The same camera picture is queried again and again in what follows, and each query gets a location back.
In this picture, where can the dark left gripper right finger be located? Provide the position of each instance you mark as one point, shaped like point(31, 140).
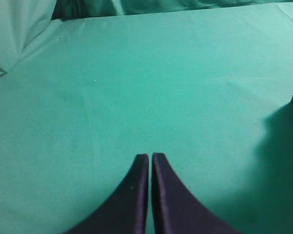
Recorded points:
point(175, 210)

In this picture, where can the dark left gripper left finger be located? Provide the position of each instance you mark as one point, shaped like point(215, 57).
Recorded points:
point(125, 211)

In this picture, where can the green table cloth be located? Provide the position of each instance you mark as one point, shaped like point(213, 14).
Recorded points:
point(211, 89)

